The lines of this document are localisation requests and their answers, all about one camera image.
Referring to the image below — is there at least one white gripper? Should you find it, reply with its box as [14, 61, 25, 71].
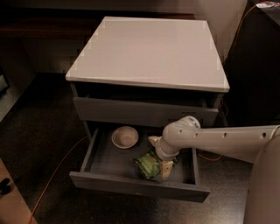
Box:
[148, 136, 179, 180]

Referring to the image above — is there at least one green jalapeno chip bag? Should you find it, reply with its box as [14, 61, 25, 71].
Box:
[132, 150, 178, 180]

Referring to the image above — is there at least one grey drawer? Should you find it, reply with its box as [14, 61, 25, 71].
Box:
[73, 97, 218, 127]
[70, 122, 210, 203]

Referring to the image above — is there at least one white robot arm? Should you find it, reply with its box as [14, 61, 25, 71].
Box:
[149, 116, 280, 224]

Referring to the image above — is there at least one grey top drawer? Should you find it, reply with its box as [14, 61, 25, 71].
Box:
[73, 97, 218, 127]

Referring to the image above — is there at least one grey drawer cabinet white top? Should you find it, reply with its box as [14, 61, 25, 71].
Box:
[65, 16, 230, 152]

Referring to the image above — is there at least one beige bowl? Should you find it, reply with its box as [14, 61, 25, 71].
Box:
[111, 126, 139, 149]

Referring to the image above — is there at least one wooden board corner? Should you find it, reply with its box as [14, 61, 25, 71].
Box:
[0, 159, 38, 224]

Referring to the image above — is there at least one black clip object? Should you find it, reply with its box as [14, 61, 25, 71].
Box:
[0, 178, 11, 195]

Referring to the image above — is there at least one dark wooden shelf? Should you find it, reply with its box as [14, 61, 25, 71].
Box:
[0, 11, 195, 40]

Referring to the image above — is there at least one orange cable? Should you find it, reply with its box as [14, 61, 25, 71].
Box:
[27, 1, 277, 224]

